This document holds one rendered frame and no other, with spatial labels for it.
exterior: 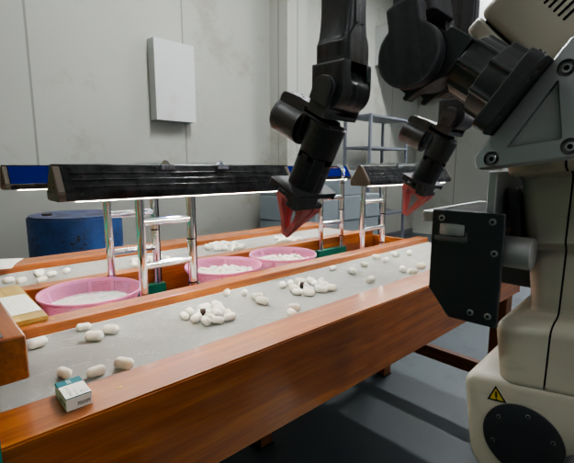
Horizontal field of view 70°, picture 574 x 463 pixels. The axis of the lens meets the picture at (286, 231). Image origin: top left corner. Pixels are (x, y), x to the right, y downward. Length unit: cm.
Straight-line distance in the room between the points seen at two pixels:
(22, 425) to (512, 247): 70
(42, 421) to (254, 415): 36
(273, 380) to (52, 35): 306
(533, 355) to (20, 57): 329
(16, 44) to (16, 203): 104
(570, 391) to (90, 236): 241
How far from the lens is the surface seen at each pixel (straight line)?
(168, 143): 379
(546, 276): 68
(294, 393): 92
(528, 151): 49
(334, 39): 63
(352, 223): 404
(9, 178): 145
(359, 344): 105
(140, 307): 113
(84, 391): 70
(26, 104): 339
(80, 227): 265
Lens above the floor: 111
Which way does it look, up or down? 9 degrees down
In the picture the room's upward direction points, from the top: straight up
